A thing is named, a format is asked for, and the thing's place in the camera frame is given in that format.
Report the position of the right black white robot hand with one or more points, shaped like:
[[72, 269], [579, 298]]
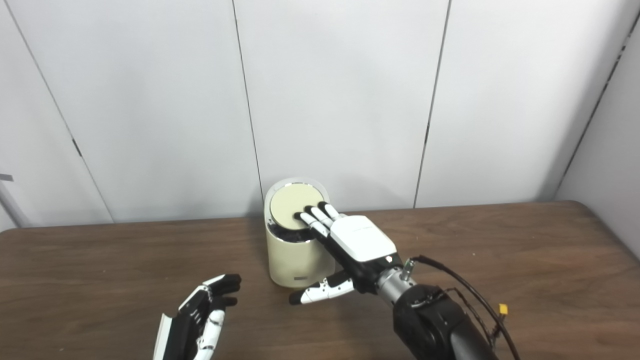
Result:
[[362, 242]]

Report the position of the black bin liner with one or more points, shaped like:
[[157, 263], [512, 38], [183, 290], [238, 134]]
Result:
[[287, 235]]

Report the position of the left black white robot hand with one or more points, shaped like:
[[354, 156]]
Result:
[[182, 335]]

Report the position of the cream round bin lid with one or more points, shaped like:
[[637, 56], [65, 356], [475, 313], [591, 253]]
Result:
[[287, 205]]

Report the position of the cream-colored bin body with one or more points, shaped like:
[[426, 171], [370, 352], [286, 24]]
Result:
[[292, 262]]

